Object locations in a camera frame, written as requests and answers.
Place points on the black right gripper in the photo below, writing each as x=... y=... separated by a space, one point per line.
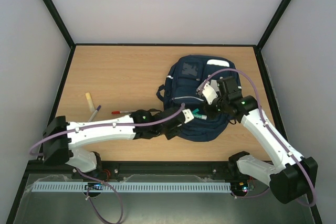
x=213 y=104

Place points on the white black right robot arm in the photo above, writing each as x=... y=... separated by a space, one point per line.
x=289 y=175

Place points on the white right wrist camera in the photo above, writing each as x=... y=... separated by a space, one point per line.
x=209 y=93

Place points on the green white glue stick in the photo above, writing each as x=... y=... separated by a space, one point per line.
x=200 y=116

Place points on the red cap marker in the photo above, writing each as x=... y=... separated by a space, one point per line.
x=123 y=112

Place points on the navy blue student backpack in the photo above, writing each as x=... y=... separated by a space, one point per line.
x=180 y=86

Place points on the light blue slotted cable duct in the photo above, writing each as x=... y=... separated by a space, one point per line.
x=135 y=187

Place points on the left controller circuit board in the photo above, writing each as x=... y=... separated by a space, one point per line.
x=99 y=186

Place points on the black aluminium frame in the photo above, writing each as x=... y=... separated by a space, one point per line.
x=156 y=167

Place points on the controller circuit board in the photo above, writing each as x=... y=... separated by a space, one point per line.
x=243 y=186
x=99 y=186

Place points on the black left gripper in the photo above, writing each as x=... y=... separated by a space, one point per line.
x=174 y=134

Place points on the purple cap marker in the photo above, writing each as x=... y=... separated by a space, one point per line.
x=94 y=113

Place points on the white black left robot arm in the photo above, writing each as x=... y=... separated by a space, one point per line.
x=64 y=141

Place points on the right controller circuit board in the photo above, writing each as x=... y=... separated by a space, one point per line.
x=243 y=186

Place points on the yellow glue stick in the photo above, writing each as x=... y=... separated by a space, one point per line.
x=90 y=102

